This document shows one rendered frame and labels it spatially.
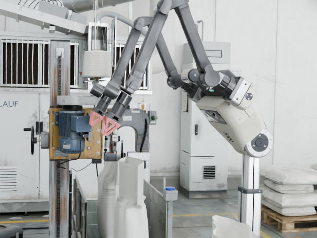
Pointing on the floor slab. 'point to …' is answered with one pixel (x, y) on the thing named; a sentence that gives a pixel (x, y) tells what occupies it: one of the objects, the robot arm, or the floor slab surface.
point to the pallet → (287, 220)
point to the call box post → (169, 219)
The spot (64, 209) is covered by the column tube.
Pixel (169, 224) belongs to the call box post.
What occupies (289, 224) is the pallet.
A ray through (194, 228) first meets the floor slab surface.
